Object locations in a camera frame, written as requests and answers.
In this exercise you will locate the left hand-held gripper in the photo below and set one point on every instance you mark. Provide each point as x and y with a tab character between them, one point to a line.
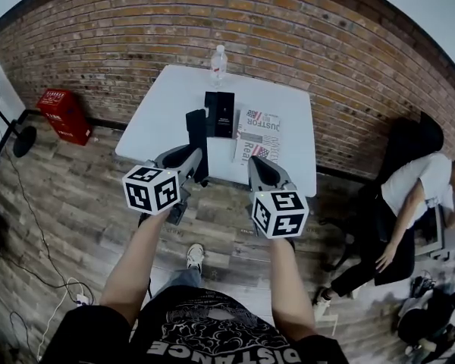
151	190

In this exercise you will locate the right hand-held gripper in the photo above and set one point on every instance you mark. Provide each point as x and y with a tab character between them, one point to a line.
280	214

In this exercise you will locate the black narrow box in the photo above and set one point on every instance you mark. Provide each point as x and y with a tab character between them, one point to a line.
196	131

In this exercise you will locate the person's left forearm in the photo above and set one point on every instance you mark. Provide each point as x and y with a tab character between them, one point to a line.
132	264

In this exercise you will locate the person's right forearm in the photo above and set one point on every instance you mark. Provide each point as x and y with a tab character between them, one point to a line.
290	286

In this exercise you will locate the black rectangular box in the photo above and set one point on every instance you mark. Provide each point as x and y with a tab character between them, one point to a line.
223	116

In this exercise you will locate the folded newspaper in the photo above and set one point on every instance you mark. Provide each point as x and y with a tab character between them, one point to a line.
259	131

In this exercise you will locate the white folding table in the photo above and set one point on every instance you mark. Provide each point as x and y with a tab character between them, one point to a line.
155	120

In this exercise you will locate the person's white shoe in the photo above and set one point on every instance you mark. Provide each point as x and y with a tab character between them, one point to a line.
194	256

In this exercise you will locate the clear plastic water bottle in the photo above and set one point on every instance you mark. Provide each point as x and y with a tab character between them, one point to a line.
218	66

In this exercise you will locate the person's grey jeans leg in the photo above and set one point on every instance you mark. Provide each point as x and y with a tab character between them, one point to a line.
182	279

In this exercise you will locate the red metal box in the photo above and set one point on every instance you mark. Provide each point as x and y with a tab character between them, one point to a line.
64	116

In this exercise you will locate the person's black printed t-shirt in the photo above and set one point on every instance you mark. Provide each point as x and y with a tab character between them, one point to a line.
197	328

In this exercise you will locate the white power strip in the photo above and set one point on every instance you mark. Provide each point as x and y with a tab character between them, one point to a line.
82	299

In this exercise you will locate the grey framed panel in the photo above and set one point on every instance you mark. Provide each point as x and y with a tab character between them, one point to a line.
436	233

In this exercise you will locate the black backpack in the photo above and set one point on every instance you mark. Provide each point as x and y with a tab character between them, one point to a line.
428	321

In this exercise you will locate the black pedestal fan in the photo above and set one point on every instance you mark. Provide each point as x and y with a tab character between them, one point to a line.
24	140

